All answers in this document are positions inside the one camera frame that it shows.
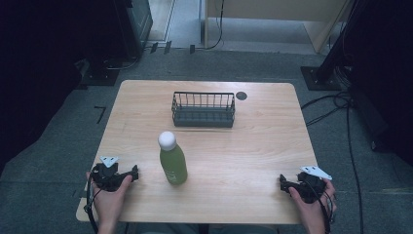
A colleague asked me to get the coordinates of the light wooden cabinet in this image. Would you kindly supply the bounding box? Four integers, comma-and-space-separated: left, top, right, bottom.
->
204, 0, 354, 55

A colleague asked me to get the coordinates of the dark wire basket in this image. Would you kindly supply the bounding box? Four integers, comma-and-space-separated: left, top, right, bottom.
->
170, 91, 237, 129

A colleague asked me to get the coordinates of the black metal stand base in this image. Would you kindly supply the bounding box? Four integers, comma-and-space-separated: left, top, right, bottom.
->
79, 58, 121, 88
299, 65, 344, 92

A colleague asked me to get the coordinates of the black equipment case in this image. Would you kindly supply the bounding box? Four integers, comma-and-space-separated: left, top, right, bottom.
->
115, 0, 154, 59

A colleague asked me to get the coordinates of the thin black hanging cable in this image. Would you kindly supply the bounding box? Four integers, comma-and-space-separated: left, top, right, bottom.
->
204, 0, 226, 51

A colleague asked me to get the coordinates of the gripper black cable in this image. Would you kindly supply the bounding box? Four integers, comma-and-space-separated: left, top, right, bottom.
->
305, 178, 337, 234
83, 167, 101, 234

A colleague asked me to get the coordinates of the person's left hand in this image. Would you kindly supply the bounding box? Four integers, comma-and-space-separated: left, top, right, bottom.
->
85, 172, 133, 228

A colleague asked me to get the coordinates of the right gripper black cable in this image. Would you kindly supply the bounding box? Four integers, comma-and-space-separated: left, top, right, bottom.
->
305, 178, 337, 234

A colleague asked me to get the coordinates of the person's right hand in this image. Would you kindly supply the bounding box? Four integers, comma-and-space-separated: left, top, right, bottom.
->
287, 178, 338, 233

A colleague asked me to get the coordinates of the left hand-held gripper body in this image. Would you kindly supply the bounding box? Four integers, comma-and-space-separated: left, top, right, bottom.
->
90, 155, 131, 193

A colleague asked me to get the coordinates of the green bottle with white cap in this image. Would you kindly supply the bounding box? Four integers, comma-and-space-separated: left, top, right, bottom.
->
157, 131, 189, 186

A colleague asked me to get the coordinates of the black floor cable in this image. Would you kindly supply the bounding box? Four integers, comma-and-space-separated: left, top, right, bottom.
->
300, 91, 354, 128
344, 97, 365, 234

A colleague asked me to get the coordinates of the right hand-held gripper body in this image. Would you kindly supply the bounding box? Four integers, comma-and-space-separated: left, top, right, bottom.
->
295, 165, 333, 205

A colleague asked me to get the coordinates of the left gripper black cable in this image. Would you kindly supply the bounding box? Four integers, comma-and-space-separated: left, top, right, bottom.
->
83, 167, 101, 234

